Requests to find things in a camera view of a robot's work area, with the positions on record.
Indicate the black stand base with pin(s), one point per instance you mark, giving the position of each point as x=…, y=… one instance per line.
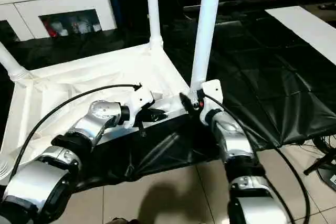
x=323, y=161

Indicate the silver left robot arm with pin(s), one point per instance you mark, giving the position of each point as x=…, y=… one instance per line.
x=89, y=124

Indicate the white flat board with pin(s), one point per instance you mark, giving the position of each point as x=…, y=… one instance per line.
x=307, y=24

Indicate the white plastic table leg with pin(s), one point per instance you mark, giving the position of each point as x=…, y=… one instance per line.
x=4, y=170
x=154, y=9
x=206, y=24
x=13, y=64

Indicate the grey left robot leg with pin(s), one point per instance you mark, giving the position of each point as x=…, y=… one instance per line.
x=121, y=221

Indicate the black work mat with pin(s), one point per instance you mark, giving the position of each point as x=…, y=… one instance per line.
x=262, y=77

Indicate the white glass-door cabinet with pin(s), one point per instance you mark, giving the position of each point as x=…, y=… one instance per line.
x=31, y=6

